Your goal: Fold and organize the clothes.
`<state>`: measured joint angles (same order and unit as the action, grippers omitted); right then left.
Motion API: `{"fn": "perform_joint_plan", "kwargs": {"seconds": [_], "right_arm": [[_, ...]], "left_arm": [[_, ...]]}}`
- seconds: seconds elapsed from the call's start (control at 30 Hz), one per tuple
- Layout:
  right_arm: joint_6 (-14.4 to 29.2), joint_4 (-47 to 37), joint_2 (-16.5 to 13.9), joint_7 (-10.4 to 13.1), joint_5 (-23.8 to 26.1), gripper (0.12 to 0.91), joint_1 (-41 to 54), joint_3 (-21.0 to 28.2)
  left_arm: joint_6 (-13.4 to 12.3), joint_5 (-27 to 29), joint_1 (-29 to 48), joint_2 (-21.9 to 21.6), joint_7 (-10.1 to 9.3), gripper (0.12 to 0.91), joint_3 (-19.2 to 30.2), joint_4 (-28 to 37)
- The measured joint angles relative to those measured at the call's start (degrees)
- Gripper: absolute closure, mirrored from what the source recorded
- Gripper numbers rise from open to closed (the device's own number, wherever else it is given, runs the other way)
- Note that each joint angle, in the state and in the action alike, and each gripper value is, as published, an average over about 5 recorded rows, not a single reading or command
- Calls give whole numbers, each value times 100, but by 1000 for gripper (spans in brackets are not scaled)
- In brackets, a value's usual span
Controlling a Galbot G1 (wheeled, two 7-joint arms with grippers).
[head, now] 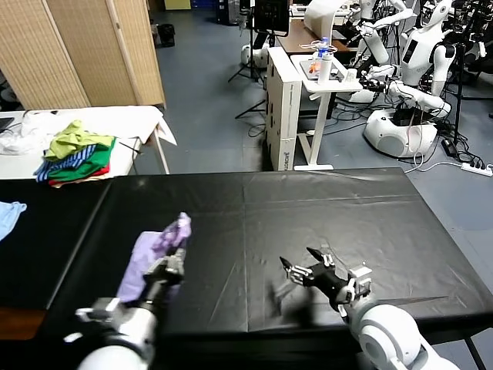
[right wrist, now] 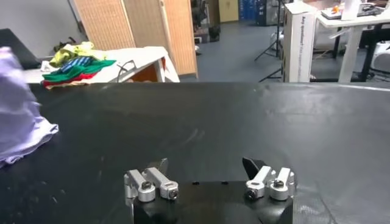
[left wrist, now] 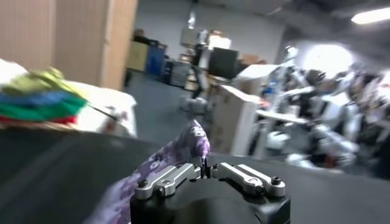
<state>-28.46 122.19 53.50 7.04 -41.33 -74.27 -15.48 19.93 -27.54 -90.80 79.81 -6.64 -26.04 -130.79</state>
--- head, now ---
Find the red garment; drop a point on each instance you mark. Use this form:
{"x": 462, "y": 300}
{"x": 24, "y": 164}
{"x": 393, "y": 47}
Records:
{"x": 104, "y": 169}

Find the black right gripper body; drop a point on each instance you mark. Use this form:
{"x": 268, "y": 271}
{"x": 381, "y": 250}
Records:
{"x": 329, "y": 283}

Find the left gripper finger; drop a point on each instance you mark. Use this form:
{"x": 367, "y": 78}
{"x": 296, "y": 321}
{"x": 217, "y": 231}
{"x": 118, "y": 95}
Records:
{"x": 158, "y": 268}
{"x": 179, "y": 262}

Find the white standing desk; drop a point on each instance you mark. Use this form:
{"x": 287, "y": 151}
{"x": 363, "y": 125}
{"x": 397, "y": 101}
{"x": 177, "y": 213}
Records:
{"x": 321, "y": 115}

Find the black tripod stand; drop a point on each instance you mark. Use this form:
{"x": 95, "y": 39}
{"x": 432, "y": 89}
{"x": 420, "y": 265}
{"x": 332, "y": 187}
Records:
{"x": 272, "y": 42}
{"x": 252, "y": 46}

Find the black pole stand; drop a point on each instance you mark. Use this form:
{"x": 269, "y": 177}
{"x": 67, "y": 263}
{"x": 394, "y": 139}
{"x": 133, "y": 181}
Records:
{"x": 459, "y": 96}

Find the black power adapter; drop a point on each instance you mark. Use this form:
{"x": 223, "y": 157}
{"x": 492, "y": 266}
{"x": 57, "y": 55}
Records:
{"x": 449, "y": 146}

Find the white side table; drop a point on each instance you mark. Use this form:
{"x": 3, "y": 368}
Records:
{"x": 15, "y": 165}

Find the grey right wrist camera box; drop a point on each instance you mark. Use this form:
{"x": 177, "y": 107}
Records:
{"x": 360, "y": 283}

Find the stack of colourful clothes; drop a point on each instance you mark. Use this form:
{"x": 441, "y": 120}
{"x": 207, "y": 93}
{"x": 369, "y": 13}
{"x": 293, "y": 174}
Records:
{"x": 96, "y": 160}

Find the black trash bin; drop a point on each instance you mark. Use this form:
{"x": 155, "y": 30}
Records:
{"x": 165, "y": 34}

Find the black monitor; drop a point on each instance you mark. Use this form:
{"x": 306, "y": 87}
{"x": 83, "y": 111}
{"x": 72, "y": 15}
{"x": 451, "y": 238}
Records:
{"x": 271, "y": 17}

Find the white paper cup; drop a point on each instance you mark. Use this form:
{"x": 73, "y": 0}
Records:
{"x": 351, "y": 75}

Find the beige garment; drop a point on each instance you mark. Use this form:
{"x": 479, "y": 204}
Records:
{"x": 90, "y": 179}

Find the small white tag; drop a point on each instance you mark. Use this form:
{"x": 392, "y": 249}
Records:
{"x": 71, "y": 337}

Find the tall white cardboard box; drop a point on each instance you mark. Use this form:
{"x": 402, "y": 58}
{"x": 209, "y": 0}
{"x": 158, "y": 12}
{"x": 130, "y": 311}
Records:
{"x": 287, "y": 115}

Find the brown wooden desk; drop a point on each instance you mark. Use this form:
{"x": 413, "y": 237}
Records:
{"x": 296, "y": 38}

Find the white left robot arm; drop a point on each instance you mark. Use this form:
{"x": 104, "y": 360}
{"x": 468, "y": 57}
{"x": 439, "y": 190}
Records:
{"x": 119, "y": 343}

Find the white power strip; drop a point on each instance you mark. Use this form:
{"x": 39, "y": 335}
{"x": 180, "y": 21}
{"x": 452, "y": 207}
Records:
{"x": 477, "y": 168}

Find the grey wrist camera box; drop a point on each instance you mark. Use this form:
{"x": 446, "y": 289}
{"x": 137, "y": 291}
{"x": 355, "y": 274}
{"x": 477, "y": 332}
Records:
{"x": 102, "y": 308}
{"x": 360, "y": 283}

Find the blue capped water bottle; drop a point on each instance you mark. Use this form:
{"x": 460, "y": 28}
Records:
{"x": 324, "y": 46}

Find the white humanoid wheeled robot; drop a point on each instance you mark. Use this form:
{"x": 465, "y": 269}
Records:
{"x": 416, "y": 58}

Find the small white robot base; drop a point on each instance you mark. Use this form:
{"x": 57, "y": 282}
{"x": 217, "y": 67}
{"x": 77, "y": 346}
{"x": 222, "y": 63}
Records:
{"x": 258, "y": 54}

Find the woven folding screen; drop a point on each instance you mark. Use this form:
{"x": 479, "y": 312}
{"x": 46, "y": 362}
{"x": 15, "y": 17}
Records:
{"x": 77, "y": 50}

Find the white tumbler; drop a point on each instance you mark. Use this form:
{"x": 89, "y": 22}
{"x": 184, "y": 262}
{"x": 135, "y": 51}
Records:
{"x": 325, "y": 71}

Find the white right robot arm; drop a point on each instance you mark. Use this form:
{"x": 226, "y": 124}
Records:
{"x": 393, "y": 339}

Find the white curved housing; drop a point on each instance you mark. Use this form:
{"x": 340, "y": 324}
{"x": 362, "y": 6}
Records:
{"x": 319, "y": 15}

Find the black vinyl table cover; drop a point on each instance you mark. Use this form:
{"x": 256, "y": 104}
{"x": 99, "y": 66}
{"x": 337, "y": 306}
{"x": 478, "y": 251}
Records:
{"x": 46, "y": 250}
{"x": 346, "y": 216}

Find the blue striped garment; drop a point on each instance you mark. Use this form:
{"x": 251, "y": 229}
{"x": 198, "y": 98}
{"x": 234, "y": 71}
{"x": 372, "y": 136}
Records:
{"x": 73, "y": 160}

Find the black table leg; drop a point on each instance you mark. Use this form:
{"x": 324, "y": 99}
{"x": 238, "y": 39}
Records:
{"x": 475, "y": 352}

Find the small black desk object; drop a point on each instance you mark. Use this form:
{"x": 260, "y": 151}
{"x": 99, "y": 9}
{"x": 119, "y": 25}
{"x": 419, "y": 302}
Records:
{"x": 339, "y": 75}

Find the light blue garment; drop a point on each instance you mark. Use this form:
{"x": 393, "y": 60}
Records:
{"x": 7, "y": 219}

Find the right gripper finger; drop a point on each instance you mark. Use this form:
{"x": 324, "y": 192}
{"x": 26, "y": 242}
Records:
{"x": 322, "y": 257}
{"x": 298, "y": 271}

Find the white cloth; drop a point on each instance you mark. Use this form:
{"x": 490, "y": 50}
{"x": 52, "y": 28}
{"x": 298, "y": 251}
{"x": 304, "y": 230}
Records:
{"x": 115, "y": 119}

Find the grey tablet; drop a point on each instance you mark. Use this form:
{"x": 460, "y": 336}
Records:
{"x": 307, "y": 68}

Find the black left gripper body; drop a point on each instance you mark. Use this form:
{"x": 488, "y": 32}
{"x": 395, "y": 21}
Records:
{"x": 163, "y": 287}

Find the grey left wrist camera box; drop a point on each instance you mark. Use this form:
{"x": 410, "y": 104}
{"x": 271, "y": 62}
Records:
{"x": 102, "y": 308}

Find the lavender t-shirt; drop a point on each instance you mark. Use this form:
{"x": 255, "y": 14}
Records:
{"x": 135, "y": 270}

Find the orange tool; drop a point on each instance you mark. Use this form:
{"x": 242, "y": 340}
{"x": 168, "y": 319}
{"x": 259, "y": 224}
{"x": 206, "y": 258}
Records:
{"x": 315, "y": 67}

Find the lime green garment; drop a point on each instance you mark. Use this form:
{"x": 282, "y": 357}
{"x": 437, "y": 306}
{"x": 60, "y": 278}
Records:
{"x": 67, "y": 140}

